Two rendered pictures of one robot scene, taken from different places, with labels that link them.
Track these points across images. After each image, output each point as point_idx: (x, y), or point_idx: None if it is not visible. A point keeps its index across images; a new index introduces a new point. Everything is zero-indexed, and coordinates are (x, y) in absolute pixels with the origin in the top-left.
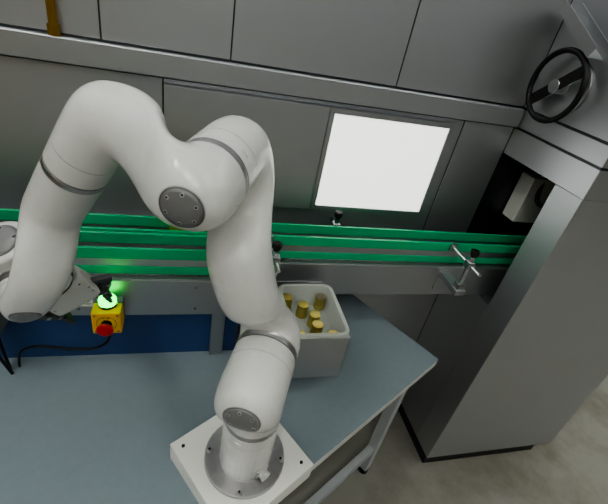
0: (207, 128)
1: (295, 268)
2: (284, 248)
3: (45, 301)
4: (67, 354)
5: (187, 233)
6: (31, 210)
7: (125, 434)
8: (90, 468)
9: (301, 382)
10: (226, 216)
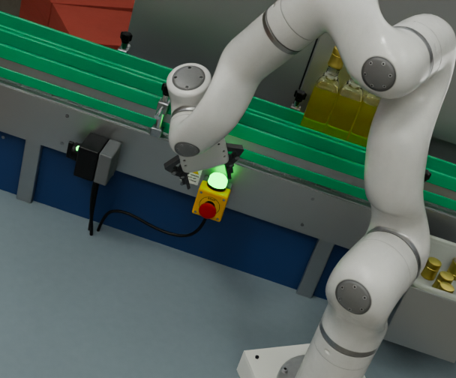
0: (409, 20)
1: (436, 217)
2: (429, 187)
3: (211, 139)
4: (145, 236)
5: (319, 135)
6: (235, 56)
7: (194, 331)
8: (157, 345)
9: (403, 364)
10: (408, 90)
